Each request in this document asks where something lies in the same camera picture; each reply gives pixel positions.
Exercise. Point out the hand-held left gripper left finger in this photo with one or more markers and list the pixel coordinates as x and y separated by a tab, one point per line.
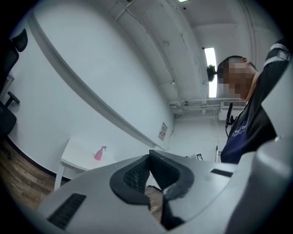
96	205

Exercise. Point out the black office chair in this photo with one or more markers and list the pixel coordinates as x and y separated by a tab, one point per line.
7	118

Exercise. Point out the pink spray bottle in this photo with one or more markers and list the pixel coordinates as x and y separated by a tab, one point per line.
98	155

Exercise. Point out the paper wall notice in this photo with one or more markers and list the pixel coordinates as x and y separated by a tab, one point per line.
163	131

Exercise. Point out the white air conditioner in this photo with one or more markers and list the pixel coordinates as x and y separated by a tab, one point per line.
238	107

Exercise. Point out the black chest-mounted device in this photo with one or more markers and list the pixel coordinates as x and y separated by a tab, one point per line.
229	114

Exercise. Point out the white table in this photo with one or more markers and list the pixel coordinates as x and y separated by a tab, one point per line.
77	155

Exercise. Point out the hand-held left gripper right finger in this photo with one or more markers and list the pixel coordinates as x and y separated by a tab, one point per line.
201	182

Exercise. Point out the black head-mounted camera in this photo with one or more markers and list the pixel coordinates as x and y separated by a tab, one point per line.
211	73

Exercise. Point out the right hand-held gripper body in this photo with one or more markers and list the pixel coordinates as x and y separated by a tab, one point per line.
199	156

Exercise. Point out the person's head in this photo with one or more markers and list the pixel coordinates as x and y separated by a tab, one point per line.
235	77

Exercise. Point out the ceiling light panel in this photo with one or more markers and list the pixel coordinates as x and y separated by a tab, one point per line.
184	1
210	59

